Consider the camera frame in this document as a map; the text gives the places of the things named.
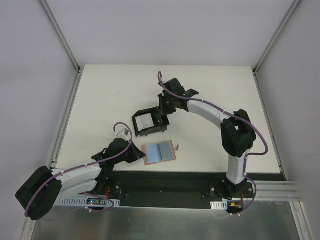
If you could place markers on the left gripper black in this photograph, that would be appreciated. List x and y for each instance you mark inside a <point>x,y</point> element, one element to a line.
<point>135,153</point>

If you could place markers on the brown leather card holder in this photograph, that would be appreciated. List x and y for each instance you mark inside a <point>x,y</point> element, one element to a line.
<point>153,155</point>

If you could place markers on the left aluminium frame post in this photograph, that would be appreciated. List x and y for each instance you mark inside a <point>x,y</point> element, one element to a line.
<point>59,34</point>

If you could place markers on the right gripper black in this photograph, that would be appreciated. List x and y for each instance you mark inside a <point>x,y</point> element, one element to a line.
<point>162,108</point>

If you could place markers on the left white cable duct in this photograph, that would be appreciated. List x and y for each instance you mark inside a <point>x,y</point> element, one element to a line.
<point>87,201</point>

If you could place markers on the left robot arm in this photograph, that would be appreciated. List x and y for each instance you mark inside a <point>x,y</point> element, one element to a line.
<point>45,187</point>

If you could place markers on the right white cable duct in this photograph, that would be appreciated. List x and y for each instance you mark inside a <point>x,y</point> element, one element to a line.
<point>219,205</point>

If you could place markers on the aluminium rail right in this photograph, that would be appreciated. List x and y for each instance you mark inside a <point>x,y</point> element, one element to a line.
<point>278,191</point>

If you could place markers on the black card dispenser box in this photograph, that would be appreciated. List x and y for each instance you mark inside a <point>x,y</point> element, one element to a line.
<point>161,122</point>

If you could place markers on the right aluminium frame post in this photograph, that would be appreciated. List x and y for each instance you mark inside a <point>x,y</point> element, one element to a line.
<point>277,34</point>

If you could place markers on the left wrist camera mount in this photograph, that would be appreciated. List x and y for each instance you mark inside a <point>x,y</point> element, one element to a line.
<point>123,134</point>

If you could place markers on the white cable duct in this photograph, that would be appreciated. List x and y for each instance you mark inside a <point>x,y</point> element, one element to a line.
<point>219,205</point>
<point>87,201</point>

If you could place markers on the white cards stack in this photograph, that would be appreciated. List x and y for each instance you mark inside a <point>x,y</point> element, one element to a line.
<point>144,121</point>

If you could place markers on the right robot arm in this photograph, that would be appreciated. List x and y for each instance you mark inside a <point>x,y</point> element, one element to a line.
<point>236,135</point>

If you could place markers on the aluminium frame post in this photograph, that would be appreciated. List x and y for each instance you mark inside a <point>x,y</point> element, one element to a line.
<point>59,34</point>
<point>277,34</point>

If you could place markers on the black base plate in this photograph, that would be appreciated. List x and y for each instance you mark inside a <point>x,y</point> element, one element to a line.
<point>174,190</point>

